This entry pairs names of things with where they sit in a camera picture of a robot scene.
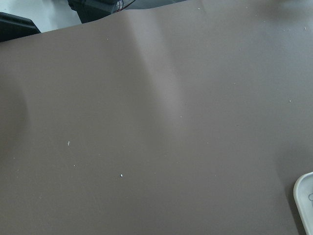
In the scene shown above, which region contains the cream rabbit tray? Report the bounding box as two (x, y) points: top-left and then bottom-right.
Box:
(293, 172), (313, 235)

